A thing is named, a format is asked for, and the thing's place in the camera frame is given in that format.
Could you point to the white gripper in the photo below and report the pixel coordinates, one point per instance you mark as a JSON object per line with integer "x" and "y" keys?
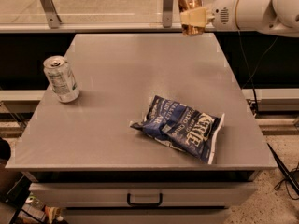
{"x": 222, "y": 13}

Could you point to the orange soda can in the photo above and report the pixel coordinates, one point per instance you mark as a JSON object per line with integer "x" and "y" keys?
{"x": 184, "y": 5}

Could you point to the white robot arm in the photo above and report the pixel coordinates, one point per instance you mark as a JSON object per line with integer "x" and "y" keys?
{"x": 270, "y": 17}

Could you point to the white green soda can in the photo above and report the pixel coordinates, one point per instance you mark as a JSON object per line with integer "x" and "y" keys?
{"x": 61, "y": 78}

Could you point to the blue chip bag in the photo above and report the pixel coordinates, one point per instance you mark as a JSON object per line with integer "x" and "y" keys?
{"x": 181, "y": 127}

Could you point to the grey drawer cabinet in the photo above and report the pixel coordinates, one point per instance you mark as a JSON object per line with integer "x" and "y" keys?
{"x": 85, "y": 158}

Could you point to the clutter under table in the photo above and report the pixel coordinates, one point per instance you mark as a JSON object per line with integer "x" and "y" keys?
{"x": 26, "y": 208}

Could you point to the middle metal bracket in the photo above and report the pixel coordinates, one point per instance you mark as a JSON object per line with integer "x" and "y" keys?
{"x": 167, "y": 14}

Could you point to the metal bracket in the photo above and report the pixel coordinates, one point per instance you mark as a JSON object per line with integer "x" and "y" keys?
{"x": 52, "y": 16}
{"x": 167, "y": 14}

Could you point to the left metal bracket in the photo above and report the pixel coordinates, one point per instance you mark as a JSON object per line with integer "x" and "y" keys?
{"x": 52, "y": 16}

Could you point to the black drawer handle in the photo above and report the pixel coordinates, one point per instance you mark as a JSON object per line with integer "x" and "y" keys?
{"x": 143, "y": 200}

